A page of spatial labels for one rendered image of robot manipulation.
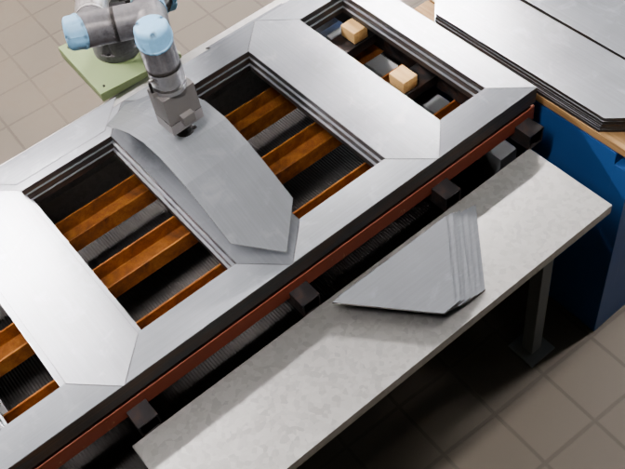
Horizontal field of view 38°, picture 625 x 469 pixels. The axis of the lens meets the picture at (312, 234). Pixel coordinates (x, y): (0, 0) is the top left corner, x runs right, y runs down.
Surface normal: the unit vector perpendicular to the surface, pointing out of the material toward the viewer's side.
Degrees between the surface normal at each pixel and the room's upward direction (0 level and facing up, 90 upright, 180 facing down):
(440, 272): 0
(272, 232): 31
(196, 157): 18
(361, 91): 0
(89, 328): 0
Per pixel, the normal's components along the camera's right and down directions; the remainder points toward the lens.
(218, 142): 0.08, -0.41
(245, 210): 0.22, -0.25
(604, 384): -0.12, -0.61
